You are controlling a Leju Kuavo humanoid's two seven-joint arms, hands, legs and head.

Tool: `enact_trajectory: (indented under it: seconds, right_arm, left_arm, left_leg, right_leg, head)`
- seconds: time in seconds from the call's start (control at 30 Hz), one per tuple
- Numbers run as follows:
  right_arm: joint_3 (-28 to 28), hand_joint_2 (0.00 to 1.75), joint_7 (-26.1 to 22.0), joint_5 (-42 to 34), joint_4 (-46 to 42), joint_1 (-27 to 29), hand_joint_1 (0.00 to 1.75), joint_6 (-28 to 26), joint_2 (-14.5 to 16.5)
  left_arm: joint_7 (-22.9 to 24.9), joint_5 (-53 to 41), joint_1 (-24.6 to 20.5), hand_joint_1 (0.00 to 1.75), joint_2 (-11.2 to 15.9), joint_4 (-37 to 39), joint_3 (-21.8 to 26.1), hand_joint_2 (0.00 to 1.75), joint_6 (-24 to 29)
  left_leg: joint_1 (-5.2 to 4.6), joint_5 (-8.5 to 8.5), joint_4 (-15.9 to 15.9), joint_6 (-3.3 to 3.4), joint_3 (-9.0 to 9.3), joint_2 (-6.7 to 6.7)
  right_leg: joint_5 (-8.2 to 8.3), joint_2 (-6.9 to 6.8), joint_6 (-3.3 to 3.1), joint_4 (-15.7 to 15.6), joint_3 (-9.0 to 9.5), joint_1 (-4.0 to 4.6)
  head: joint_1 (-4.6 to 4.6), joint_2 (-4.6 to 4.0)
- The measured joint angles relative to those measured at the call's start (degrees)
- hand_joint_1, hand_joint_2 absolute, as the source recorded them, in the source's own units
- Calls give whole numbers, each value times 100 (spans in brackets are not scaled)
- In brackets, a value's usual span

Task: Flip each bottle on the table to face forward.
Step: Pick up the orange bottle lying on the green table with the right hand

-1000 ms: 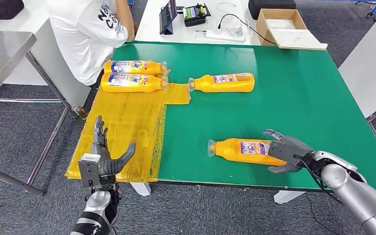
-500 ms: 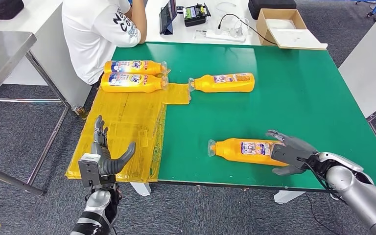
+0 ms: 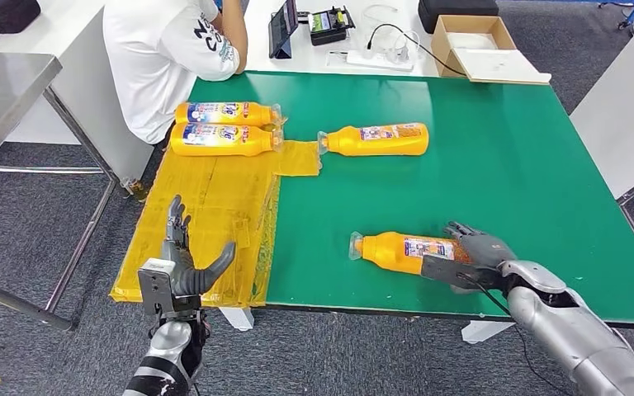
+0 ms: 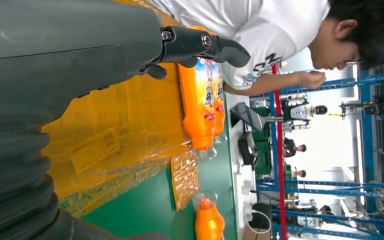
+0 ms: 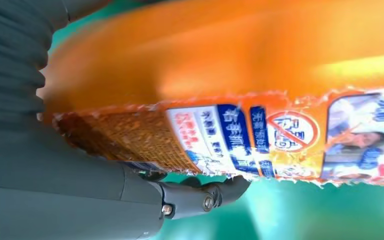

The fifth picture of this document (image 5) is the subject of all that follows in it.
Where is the green topped table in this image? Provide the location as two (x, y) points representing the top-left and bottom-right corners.
(46, 0), (384, 240)

